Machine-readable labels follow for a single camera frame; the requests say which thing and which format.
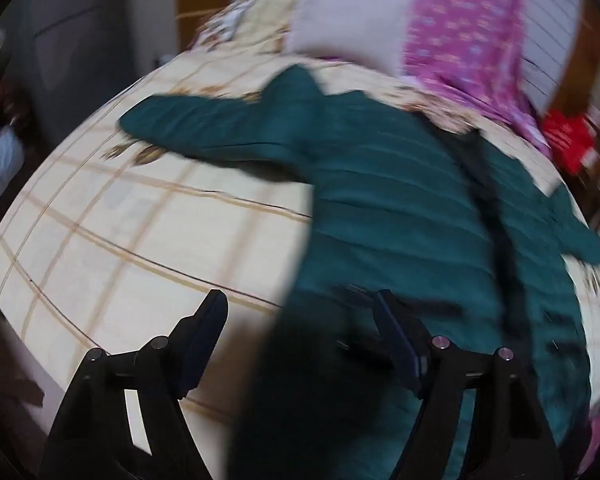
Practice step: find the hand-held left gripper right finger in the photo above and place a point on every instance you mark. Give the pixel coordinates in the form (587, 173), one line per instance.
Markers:
(397, 335)

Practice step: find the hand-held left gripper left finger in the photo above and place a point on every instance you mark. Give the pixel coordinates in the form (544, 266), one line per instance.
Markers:
(202, 345)

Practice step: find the dark green quilted jacket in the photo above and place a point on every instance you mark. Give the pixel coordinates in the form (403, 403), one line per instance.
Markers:
(380, 185)

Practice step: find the bed with cream checked sheet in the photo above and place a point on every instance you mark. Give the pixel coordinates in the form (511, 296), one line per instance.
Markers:
(130, 240)

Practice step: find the red plastic bag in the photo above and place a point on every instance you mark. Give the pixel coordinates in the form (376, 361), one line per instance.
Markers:
(562, 137)

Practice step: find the white plastic bag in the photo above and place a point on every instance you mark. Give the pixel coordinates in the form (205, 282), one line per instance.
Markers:
(0, 160)

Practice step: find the pink flowered blanket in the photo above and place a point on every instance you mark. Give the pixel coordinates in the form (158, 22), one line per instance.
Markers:
(460, 35)

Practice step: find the white square pillow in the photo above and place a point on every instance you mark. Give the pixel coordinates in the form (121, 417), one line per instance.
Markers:
(350, 15)

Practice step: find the cream floral pillow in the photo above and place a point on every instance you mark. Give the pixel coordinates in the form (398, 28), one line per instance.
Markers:
(250, 20)

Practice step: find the grey wardrobe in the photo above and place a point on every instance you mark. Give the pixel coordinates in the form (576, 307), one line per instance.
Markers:
(80, 35)

